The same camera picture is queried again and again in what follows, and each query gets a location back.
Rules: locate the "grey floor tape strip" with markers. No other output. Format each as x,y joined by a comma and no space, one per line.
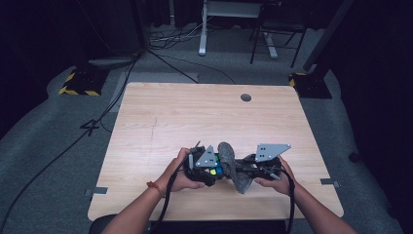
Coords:
328,182
99,190

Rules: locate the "grey cloth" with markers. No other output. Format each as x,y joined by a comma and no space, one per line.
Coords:
229,159

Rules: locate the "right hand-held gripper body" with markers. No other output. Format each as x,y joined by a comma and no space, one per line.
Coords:
268,151

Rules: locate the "person's left hand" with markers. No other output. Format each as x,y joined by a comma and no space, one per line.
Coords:
173,177

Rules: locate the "person's right hand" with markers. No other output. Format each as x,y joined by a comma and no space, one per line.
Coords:
282,185

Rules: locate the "dark slanted stand pole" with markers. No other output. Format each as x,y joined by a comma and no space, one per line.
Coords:
328,32

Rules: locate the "black yellow striped stand base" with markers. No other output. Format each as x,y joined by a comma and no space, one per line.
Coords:
83,83
311,86

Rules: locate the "black metal chair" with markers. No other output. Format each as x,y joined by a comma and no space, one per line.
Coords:
281,19

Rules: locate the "white desk frame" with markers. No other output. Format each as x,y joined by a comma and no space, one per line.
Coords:
203,35

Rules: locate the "grey round table grommet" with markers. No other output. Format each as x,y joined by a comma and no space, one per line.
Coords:
245,97

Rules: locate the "person's dark clothing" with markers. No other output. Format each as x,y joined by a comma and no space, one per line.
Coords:
220,228

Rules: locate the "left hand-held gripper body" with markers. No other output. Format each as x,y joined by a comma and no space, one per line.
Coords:
205,159

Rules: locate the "small black floor object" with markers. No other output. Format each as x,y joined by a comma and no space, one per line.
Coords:
354,156

